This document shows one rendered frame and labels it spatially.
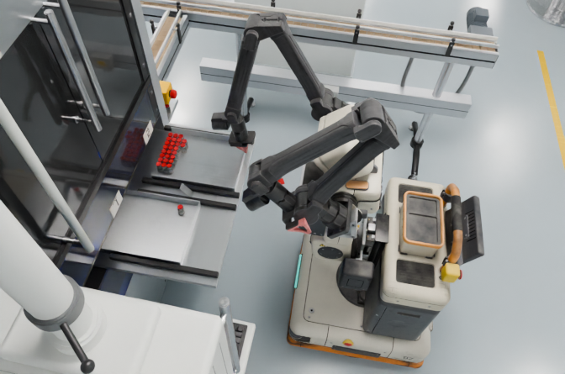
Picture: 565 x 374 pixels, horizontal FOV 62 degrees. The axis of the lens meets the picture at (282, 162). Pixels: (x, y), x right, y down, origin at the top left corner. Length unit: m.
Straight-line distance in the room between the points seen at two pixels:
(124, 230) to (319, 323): 1.00
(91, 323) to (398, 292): 1.21
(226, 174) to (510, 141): 2.24
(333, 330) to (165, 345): 1.43
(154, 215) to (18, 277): 1.22
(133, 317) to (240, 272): 1.77
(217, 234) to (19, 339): 0.96
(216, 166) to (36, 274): 1.34
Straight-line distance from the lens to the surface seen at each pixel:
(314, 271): 2.42
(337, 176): 1.35
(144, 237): 1.87
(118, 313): 1.00
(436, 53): 2.62
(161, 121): 2.12
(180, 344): 0.99
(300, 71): 1.62
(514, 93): 3.99
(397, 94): 2.84
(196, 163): 2.02
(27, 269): 0.73
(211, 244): 1.81
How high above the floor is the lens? 2.49
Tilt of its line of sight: 53 degrees down
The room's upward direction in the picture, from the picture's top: 3 degrees clockwise
